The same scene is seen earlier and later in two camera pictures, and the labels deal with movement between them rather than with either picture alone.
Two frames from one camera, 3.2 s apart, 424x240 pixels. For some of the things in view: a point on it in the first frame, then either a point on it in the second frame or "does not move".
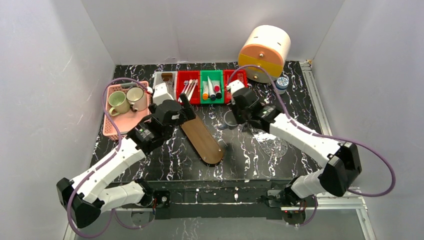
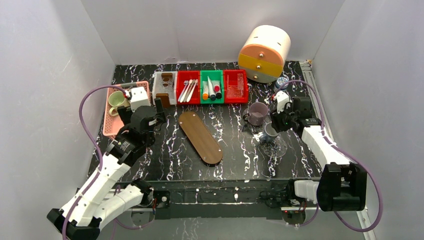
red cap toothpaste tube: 216,85 does not move
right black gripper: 237,110 -> 278,120
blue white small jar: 281,84 does not move
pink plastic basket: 124,123 does not move
